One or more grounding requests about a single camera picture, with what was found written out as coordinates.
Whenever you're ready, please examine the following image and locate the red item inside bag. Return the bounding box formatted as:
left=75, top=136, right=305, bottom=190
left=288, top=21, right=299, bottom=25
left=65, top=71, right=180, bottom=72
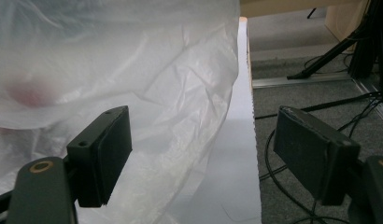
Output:
left=6, top=78, right=57, bottom=108

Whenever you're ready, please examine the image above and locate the translucent white plastic bag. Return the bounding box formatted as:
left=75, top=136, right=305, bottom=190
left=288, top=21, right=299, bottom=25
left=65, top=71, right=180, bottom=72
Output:
left=0, top=0, right=241, bottom=224

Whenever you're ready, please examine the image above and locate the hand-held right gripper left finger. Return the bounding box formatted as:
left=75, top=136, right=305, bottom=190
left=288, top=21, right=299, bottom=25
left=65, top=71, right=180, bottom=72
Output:
left=65, top=105, right=134, bottom=208

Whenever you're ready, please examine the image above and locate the black cable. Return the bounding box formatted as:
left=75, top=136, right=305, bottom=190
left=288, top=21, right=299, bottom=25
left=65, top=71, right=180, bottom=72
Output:
left=254, top=91, right=383, bottom=224

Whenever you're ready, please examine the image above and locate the aluminium floor rail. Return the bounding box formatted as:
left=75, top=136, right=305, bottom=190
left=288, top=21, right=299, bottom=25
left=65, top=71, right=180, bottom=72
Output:
left=251, top=72, right=383, bottom=129

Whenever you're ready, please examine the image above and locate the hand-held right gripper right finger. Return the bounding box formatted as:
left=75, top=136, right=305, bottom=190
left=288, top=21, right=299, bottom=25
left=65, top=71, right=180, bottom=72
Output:
left=273, top=105, right=362, bottom=207

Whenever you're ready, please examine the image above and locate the black metal stand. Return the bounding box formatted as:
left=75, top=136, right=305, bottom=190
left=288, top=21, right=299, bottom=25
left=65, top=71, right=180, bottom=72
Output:
left=286, top=0, right=383, bottom=109

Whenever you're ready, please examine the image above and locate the light wooden furniture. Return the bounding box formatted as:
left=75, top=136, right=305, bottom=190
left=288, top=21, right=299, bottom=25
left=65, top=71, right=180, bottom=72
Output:
left=239, top=0, right=372, bottom=43

